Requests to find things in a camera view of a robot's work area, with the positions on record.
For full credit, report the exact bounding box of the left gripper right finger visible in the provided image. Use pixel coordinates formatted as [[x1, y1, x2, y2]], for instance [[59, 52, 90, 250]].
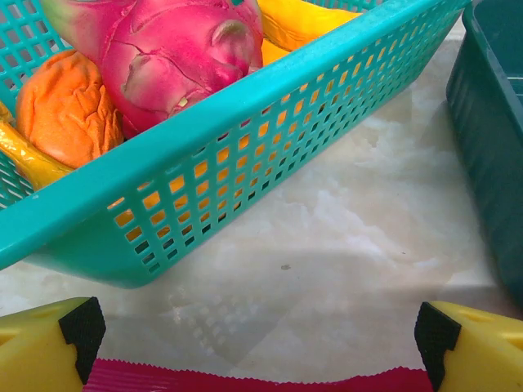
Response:
[[413, 301, 523, 392]]

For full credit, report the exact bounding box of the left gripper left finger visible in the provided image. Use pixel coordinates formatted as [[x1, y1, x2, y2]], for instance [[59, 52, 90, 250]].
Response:
[[0, 296, 106, 392]]

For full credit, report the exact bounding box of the pink candy bag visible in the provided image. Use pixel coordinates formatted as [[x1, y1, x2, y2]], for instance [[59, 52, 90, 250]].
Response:
[[83, 358, 434, 392]]

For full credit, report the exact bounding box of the yellow fruit toy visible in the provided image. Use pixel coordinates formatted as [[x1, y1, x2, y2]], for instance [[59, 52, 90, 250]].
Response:
[[0, 100, 77, 193]]

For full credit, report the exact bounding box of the dark teal plastic bin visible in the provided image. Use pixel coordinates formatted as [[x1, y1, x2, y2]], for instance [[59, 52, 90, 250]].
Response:
[[445, 0, 523, 322]]

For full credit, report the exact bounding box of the orange fruit toy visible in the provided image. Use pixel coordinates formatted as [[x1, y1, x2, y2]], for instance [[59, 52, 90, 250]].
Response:
[[15, 49, 126, 171]]

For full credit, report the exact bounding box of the teal plastic mesh basket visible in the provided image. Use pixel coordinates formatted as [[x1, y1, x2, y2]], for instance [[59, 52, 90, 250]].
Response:
[[0, 0, 471, 290]]

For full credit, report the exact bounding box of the pink dragon fruit toy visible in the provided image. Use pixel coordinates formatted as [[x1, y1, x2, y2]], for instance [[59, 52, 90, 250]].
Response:
[[38, 0, 265, 140]]

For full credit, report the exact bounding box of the yellow banana toy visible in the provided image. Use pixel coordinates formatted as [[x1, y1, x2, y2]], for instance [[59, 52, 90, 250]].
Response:
[[259, 0, 363, 53], [260, 38, 292, 67]]

